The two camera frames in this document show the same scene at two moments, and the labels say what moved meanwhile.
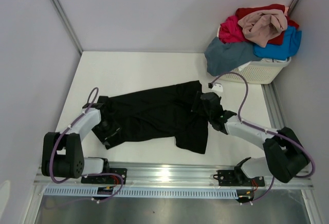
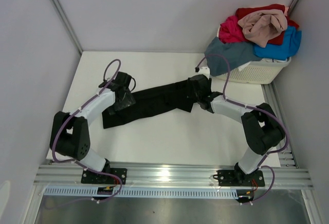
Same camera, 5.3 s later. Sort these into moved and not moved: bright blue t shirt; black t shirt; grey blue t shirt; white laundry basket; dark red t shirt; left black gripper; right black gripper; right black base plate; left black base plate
Moved: black t shirt; right black gripper; left black gripper
Not moved: dark red t shirt; right black base plate; left black base plate; bright blue t shirt; grey blue t shirt; white laundry basket
